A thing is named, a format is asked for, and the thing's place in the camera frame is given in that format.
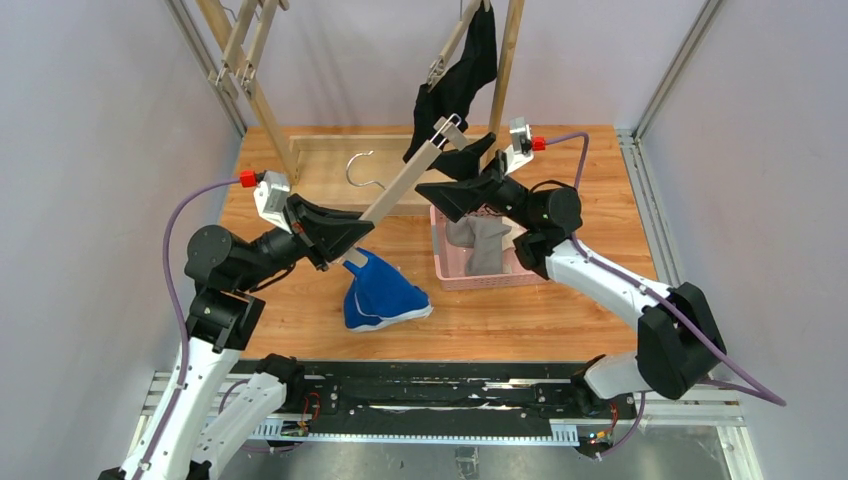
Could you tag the black underwear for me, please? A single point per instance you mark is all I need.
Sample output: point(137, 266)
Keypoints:
point(477, 67)

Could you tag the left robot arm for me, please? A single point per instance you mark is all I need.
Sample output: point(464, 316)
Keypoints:
point(180, 442)

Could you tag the pink plastic basket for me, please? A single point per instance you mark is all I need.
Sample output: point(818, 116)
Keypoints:
point(450, 260)

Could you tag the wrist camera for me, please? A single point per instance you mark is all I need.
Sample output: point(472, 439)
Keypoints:
point(524, 145)
point(271, 190)

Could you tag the wooden clothes rack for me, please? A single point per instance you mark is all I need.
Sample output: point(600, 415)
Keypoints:
point(337, 170)

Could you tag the grey underwear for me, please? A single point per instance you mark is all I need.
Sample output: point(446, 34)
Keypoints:
point(483, 236)

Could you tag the empty beige clip hanger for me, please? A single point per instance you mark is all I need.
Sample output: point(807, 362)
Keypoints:
point(234, 46)

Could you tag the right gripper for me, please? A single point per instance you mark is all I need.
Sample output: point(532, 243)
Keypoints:
point(487, 183)

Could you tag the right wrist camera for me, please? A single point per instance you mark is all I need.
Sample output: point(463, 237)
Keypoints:
point(524, 145)

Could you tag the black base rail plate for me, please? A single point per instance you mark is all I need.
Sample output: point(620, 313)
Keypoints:
point(446, 399)

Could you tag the beige clip hanger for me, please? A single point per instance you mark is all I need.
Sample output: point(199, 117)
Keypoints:
point(234, 46)
point(439, 66)
point(446, 131)
point(263, 13)

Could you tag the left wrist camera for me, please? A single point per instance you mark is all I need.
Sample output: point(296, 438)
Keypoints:
point(271, 190)

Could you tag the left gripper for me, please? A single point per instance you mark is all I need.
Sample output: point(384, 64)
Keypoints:
point(301, 230)

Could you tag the blue underwear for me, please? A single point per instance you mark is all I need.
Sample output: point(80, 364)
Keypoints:
point(380, 296)

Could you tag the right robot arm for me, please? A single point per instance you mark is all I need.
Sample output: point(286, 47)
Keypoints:
point(678, 341)

